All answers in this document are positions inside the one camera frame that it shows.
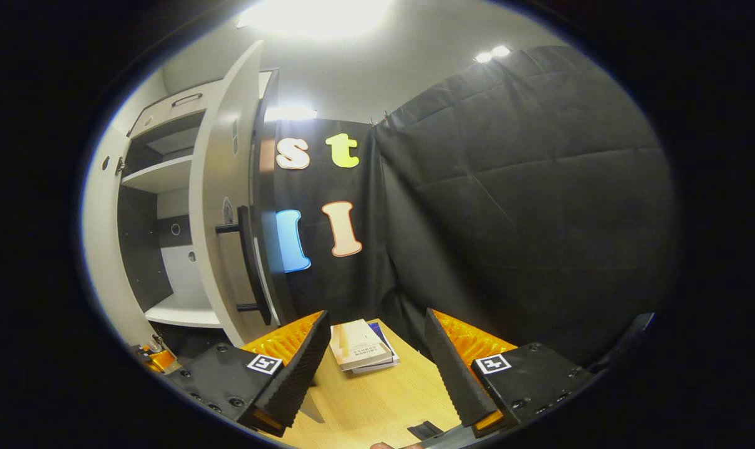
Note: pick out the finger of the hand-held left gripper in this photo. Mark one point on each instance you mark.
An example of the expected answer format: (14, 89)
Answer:
(160, 360)

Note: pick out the black backdrop cloth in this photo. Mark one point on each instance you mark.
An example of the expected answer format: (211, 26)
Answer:
(508, 187)

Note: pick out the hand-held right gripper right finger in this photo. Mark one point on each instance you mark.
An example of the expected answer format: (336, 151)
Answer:
(455, 374)

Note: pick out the blue book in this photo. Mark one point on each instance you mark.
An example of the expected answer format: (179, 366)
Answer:
(384, 340)

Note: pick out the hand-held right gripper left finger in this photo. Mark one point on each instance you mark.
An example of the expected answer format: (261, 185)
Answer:
(296, 368)

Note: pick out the small ceiling light panel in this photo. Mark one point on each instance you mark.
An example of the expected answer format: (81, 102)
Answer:
(492, 53)

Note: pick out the white grey cabinet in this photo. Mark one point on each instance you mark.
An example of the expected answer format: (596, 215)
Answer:
(159, 178)

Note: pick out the small black object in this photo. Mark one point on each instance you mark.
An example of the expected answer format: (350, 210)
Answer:
(424, 429)

